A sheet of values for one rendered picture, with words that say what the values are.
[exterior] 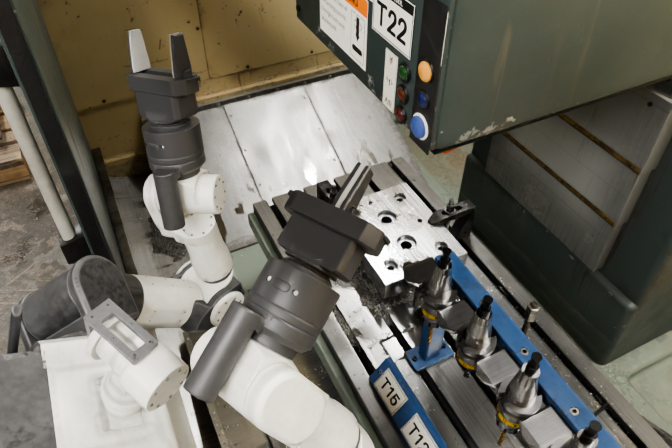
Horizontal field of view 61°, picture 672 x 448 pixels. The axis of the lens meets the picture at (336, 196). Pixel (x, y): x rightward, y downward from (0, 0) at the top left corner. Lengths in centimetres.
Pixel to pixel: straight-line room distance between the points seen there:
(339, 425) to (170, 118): 49
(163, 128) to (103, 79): 115
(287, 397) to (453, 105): 39
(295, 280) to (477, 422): 77
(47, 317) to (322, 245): 50
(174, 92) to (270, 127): 129
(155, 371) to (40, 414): 16
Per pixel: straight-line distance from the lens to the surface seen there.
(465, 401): 130
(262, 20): 209
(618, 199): 146
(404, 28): 74
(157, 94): 89
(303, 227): 62
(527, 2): 71
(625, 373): 181
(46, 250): 307
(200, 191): 93
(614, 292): 163
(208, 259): 106
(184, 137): 90
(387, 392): 125
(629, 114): 136
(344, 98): 226
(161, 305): 104
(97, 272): 94
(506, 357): 99
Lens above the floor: 203
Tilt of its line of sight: 42 degrees down
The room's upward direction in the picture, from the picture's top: straight up
